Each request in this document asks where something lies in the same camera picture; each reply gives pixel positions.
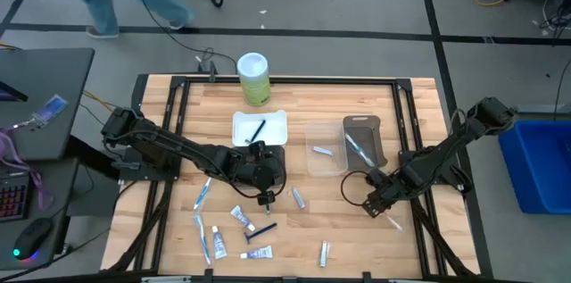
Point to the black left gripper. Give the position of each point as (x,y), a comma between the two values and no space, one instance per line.
(267,173)

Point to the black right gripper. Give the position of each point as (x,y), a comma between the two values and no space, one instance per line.
(386,187)

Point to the dark blue disposable razor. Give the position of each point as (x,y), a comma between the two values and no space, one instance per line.
(263,230)

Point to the black disposable razor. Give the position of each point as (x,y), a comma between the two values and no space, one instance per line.
(256,131)

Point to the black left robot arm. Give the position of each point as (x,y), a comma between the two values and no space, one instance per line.
(178,149)

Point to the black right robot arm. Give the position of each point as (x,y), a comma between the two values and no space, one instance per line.
(446,149)

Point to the clear plastic storage bin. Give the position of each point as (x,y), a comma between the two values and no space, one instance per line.
(325,167)

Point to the frosted plastic storage bin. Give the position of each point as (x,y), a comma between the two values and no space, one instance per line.
(276,133)

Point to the grey plastic storage bin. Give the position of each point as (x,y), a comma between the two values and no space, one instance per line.
(378,140)

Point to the green disinfecting wipes canister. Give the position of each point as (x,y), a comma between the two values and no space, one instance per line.
(254,86)

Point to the blue plastic crate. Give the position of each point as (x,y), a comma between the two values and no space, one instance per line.
(544,162)

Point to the blue id badge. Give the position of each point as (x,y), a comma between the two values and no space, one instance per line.
(52,106)

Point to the black computer mouse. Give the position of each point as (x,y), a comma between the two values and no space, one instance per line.
(33,236)

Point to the black desk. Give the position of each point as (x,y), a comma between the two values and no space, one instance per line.
(44,77)

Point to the backlit keyboard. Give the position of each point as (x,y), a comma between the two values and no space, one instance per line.
(13,198)

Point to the dark screen edge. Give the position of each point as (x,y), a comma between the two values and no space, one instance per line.
(11,92)

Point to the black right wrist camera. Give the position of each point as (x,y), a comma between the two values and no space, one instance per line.
(376,177)

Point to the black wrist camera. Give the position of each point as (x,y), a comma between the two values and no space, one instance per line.
(376,177)
(259,148)

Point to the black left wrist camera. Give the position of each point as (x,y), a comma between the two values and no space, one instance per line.
(259,148)

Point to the black aluminium table frame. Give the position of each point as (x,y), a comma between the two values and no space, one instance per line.
(312,80)

